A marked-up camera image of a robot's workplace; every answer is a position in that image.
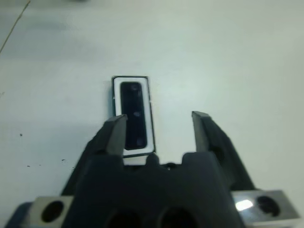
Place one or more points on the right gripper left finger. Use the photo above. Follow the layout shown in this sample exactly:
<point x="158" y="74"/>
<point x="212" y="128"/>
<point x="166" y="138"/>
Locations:
<point x="114" y="135"/>

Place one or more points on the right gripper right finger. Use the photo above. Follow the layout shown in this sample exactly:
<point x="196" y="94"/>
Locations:
<point x="213" y="137"/>

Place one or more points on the black box base white lining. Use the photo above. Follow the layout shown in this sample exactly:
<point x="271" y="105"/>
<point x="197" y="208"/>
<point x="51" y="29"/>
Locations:
<point x="150" y="111"/>

